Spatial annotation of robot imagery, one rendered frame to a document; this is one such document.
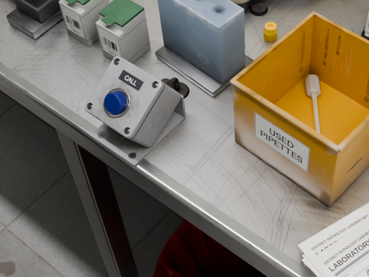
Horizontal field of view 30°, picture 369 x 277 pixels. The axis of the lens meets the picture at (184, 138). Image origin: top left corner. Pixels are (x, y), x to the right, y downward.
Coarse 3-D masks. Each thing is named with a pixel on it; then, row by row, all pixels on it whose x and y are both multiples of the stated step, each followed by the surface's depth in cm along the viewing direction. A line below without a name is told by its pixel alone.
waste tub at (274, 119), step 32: (288, 32) 72; (320, 32) 74; (352, 32) 71; (256, 64) 70; (288, 64) 75; (320, 64) 78; (352, 64) 74; (256, 96) 67; (288, 96) 79; (320, 96) 78; (352, 96) 77; (256, 128) 71; (288, 128) 66; (320, 128) 75; (352, 128) 75; (288, 160) 70; (320, 160) 66; (352, 160) 67; (320, 192) 69
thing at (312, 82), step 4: (308, 76) 78; (312, 76) 78; (316, 76) 78; (308, 80) 78; (312, 80) 78; (316, 80) 78; (308, 84) 78; (312, 84) 78; (316, 84) 78; (308, 88) 78; (312, 88) 77; (316, 88) 77; (320, 88) 78; (308, 92) 78; (312, 92) 77; (316, 92) 77; (320, 92) 77
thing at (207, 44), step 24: (168, 0) 77; (192, 0) 76; (216, 0) 76; (168, 24) 81; (192, 24) 77; (216, 24) 73; (240, 24) 76; (168, 48) 85; (192, 48) 80; (216, 48) 76; (240, 48) 79; (192, 72) 82; (216, 72) 79
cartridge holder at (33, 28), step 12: (24, 0) 91; (36, 0) 92; (48, 0) 88; (12, 12) 91; (24, 12) 90; (36, 12) 87; (48, 12) 89; (60, 12) 90; (12, 24) 91; (24, 24) 89; (36, 24) 89; (48, 24) 89; (36, 36) 89
